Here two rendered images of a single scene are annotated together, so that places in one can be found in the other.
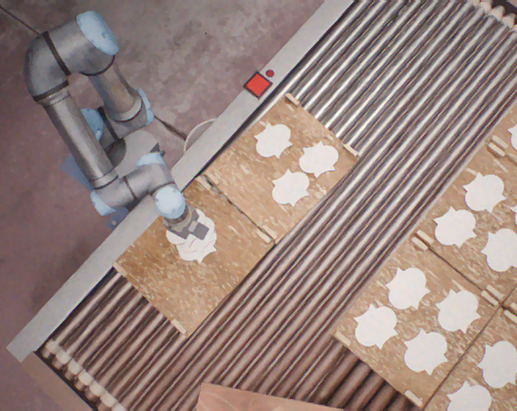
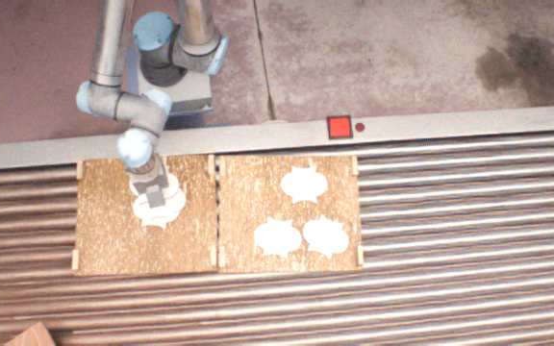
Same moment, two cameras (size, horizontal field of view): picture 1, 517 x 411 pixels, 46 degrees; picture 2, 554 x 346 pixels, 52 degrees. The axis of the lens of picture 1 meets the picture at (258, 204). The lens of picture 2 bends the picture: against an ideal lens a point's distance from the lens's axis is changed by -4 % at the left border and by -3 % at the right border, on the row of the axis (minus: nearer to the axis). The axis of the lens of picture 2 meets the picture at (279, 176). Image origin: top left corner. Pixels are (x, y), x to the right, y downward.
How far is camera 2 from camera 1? 0.48 m
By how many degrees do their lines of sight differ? 9
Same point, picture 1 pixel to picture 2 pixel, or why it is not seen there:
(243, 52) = (385, 100)
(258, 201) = (241, 222)
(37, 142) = not seen: hidden behind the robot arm
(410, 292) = not seen: outside the picture
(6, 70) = not seen: outside the picture
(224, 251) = (172, 235)
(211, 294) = (126, 259)
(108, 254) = (87, 150)
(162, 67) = (311, 55)
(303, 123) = (343, 194)
